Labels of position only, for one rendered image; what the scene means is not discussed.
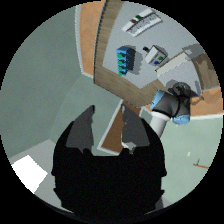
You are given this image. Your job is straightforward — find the blue four-tube rack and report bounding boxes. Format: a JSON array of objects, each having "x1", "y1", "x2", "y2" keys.
[{"x1": 116, "y1": 46, "x2": 130, "y2": 76}]

